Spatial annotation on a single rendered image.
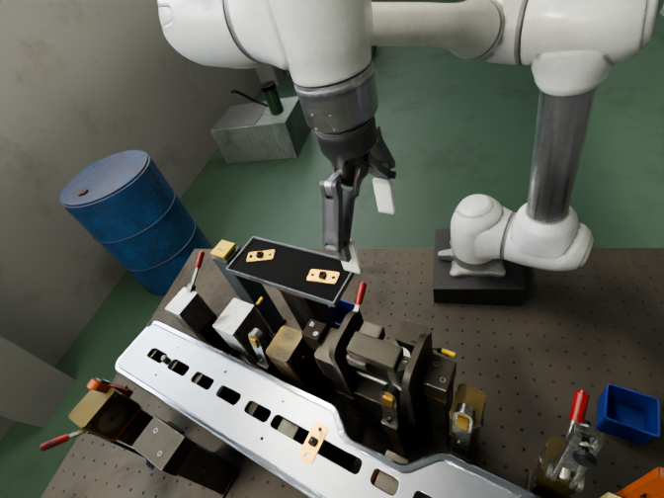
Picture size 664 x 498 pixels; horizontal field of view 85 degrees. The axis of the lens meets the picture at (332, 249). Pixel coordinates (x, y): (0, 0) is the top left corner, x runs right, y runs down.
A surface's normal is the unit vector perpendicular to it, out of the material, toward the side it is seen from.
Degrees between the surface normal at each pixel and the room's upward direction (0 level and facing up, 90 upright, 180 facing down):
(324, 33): 91
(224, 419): 0
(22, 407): 90
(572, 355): 0
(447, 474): 0
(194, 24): 79
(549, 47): 101
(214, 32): 91
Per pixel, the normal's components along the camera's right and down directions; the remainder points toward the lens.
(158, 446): -0.23, -0.67
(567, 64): -0.47, 0.80
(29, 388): 0.95, 0.00
